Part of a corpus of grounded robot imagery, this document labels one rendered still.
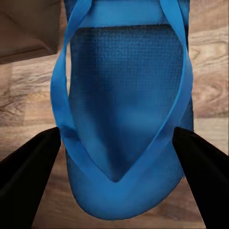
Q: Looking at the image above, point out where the sandal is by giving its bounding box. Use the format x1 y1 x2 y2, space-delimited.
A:
51 0 194 220

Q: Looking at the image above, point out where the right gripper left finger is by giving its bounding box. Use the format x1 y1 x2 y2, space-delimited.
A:
0 126 61 229

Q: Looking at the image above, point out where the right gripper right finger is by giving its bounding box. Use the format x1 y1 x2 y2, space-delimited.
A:
172 127 229 229

